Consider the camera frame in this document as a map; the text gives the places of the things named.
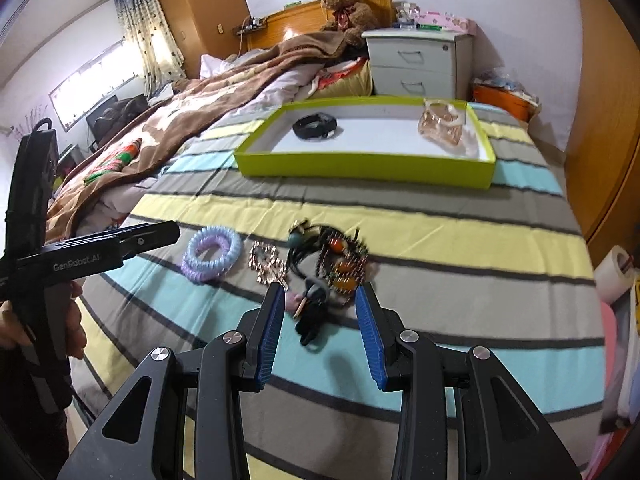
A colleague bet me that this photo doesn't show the striped bed sheet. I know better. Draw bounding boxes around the striped bed sheet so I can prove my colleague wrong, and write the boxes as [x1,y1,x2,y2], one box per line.
[75,101,608,480]

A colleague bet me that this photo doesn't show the brown teddy bear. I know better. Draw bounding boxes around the brown teddy bear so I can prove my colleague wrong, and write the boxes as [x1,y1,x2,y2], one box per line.
[320,0,381,48]

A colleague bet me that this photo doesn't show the wooden headboard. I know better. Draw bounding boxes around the wooden headboard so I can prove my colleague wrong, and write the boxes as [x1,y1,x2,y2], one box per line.
[235,0,393,53]

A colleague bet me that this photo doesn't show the pink rhinestone bracelet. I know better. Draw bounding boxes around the pink rhinestone bracelet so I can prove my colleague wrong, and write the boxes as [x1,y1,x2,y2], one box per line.
[249,241,291,288]

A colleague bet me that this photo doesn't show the wooden wardrobe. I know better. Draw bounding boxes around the wooden wardrobe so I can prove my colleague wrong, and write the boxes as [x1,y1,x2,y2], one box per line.
[152,0,251,81]

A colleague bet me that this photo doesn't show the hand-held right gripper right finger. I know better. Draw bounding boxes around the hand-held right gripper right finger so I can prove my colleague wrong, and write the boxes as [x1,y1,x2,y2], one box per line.
[354,282,583,480]

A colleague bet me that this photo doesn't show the power strip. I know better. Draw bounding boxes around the power strip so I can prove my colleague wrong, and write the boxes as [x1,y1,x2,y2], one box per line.
[232,17,266,36]

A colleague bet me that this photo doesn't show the pink stool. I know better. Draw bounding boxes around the pink stool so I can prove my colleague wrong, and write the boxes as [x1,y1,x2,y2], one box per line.
[597,302,622,411]

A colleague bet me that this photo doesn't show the orange storage box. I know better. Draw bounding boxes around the orange storage box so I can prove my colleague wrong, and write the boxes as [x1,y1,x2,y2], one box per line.
[472,84,531,122]

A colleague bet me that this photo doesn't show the green tray with white inside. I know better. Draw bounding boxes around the green tray with white inside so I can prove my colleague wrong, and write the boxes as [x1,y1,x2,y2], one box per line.
[234,95,497,191]

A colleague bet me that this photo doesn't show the clear plastic bag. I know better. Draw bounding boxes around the clear plastic bag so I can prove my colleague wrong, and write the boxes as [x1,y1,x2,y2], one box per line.
[472,67,541,106]

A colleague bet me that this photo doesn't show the black and pink hair accessory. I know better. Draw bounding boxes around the black and pink hair accessory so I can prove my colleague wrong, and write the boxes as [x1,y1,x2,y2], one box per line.
[282,277,336,348]

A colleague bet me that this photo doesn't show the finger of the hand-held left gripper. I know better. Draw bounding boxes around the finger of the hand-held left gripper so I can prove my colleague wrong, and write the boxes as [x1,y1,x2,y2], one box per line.
[74,223,152,243]
[116,221,181,261]

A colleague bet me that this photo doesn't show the black hair tie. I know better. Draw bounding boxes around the black hair tie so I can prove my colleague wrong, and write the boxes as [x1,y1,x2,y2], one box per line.
[289,220,326,281]

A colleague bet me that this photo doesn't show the purple spiral hair tie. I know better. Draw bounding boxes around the purple spiral hair tie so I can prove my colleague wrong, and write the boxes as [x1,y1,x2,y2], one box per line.
[181,245,236,286]

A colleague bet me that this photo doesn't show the black monitor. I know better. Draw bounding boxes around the black monitor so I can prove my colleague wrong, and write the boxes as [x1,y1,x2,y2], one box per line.
[85,95,121,146]

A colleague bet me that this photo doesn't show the grey nightstand with drawers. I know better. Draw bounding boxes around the grey nightstand with drawers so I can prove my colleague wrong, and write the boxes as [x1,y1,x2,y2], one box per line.
[361,29,475,101]

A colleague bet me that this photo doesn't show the person's left hand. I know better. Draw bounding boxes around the person's left hand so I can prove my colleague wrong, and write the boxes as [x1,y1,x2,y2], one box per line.
[0,280,87,361]

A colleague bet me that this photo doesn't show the black smart band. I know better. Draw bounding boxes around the black smart band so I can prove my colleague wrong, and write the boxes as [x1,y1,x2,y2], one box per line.
[292,113,337,141]

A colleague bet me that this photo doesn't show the brown printed blanket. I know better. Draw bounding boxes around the brown printed blanket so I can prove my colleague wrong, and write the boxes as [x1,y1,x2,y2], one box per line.
[45,30,361,231]

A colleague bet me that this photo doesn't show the light blue spiral hair tie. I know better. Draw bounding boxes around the light blue spiral hair tie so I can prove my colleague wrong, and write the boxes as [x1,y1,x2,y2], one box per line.
[189,226,244,272]

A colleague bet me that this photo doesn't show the wooden door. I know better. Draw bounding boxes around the wooden door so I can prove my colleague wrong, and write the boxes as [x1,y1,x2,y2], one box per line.
[565,0,640,261]

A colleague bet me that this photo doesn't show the pink printed box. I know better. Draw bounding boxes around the pink printed box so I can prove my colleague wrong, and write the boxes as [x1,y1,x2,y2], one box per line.
[420,10,473,35]

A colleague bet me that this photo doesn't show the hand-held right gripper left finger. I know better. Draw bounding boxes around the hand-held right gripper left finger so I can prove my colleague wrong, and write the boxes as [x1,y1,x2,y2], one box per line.
[57,282,287,480]

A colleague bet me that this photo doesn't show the clear jars on nightstand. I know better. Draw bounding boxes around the clear jars on nightstand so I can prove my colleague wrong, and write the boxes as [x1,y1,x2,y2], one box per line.
[392,2,423,30]

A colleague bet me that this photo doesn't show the window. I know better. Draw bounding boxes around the window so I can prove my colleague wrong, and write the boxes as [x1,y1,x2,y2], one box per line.
[49,40,146,133]

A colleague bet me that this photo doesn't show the patterned curtain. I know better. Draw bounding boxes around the patterned curtain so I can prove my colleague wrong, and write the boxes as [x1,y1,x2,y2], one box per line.
[114,0,186,93]

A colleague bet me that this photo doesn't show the clear pink plastic pouch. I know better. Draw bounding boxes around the clear pink plastic pouch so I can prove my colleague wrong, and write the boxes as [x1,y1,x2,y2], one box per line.
[417,100,483,158]

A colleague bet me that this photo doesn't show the yellow and red pillow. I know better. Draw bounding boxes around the yellow and red pillow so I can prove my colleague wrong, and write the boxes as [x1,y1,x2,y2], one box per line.
[307,57,373,98]

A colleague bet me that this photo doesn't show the dark beaded bracelet orange beads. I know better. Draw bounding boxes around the dark beaded bracelet orange beads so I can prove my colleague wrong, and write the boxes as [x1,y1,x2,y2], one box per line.
[317,227,371,306]

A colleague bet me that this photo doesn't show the person's left forearm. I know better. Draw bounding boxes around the person's left forearm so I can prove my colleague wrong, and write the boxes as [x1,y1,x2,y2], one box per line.
[0,347,71,480]

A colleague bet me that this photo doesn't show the white paper roll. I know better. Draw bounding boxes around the white paper roll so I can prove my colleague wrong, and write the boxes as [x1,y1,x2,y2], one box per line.
[594,245,636,306]

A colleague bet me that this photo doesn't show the pale lilac quilt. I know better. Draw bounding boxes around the pale lilac quilt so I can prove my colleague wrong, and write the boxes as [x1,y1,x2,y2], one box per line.
[200,50,326,126]

